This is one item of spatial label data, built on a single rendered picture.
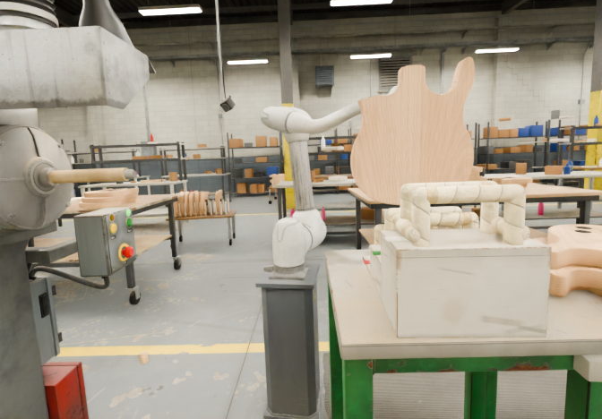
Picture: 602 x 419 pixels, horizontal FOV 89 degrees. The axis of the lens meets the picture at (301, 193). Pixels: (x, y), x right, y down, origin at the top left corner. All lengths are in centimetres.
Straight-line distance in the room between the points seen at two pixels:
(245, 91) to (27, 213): 1146
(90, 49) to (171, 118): 1219
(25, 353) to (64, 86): 79
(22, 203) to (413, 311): 88
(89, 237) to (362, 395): 90
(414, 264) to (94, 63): 69
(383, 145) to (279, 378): 124
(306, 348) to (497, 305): 109
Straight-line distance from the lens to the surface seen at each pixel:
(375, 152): 93
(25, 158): 96
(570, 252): 100
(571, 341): 78
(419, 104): 97
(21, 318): 121
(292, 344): 162
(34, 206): 97
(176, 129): 1280
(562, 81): 1517
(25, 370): 126
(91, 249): 119
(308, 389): 175
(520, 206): 67
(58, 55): 77
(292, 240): 147
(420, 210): 60
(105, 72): 72
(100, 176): 88
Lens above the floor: 127
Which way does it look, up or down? 7 degrees down
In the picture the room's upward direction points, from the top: 2 degrees counter-clockwise
